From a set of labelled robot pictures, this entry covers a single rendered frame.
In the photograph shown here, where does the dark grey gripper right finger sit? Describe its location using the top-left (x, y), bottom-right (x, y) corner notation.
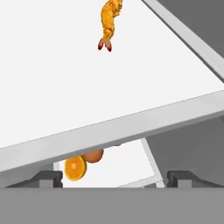
top-left (166, 170), bottom-right (223, 189)

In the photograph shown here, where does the round orange tangerine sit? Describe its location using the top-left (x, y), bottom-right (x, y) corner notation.
top-left (81, 149), bottom-right (105, 165)

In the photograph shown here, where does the orange fried shrimp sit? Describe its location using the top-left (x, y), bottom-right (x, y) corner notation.
top-left (97, 0), bottom-right (124, 53)

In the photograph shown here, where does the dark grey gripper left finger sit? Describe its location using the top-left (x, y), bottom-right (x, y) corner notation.
top-left (6, 170), bottom-right (64, 189)

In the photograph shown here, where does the white lower freezer shelf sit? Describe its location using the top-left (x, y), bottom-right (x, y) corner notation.
top-left (52, 137), bottom-right (166, 189)

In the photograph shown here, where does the halved orange slice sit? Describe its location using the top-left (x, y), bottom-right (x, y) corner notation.
top-left (64, 155), bottom-right (88, 182)

